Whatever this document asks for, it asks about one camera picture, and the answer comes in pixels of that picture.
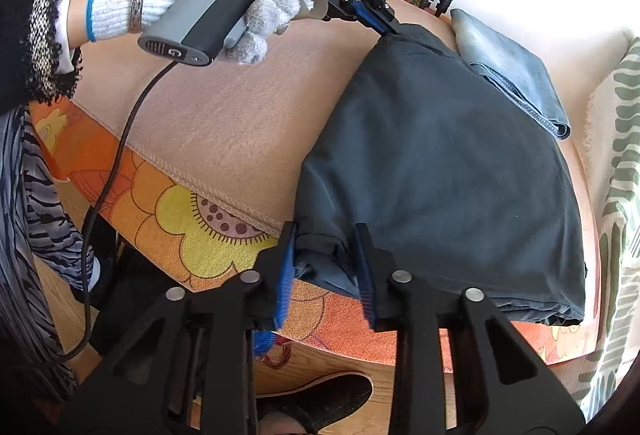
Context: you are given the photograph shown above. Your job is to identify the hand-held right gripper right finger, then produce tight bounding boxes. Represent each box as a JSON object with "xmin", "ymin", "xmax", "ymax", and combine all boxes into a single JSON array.
[{"xmin": 354, "ymin": 223, "xmax": 587, "ymax": 435}]

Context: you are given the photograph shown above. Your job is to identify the person's left forearm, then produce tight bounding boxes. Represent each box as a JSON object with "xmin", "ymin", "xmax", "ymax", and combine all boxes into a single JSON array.
[{"xmin": 0, "ymin": 0, "xmax": 101, "ymax": 116}]

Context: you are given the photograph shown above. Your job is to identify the folded light blue jeans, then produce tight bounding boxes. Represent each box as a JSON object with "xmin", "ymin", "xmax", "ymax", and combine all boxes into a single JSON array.
[{"xmin": 450, "ymin": 9, "xmax": 572, "ymax": 142}]

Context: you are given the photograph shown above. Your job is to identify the white green patterned cloth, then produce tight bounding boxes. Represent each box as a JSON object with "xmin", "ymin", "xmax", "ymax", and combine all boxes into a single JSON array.
[{"xmin": 570, "ymin": 35, "xmax": 640, "ymax": 422}]

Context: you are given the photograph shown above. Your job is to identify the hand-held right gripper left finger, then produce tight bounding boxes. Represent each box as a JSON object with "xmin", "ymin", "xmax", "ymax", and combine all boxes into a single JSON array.
[{"xmin": 57, "ymin": 220, "xmax": 299, "ymax": 435}]

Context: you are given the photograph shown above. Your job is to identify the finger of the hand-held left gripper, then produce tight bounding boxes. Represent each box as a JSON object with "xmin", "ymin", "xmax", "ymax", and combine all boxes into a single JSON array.
[
  {"xmin": 325, "ymin": 0, "xmax": 401, "ymax": 36},
  {"xmin": 362, "ymin": 0, "xmax": 402, "ymax": 32}
]

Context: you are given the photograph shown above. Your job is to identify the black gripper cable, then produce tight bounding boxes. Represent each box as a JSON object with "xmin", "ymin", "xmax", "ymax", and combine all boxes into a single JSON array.
[{"xmin": 60, "ymin": 59, "xmax": 175, "ymax": 362}]

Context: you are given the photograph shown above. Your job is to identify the person's striped trouser leg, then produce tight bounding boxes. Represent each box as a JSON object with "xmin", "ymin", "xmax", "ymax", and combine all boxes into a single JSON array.
[{"xmin": 0, "ymin": 107, "xmax": 102, "ymax": 398}]

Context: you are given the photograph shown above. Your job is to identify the dark grey pants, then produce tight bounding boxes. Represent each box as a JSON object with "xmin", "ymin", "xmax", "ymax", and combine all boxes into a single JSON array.
[{"xmin": 295, "ymin": 22, "xmax": 587, "ymax": 329}]

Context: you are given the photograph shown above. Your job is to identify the person's dark shoe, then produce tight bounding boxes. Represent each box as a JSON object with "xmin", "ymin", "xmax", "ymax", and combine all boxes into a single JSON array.
[{"xmin": 254, "ymin": 371, "xmax": 374, "ymax": 435}]

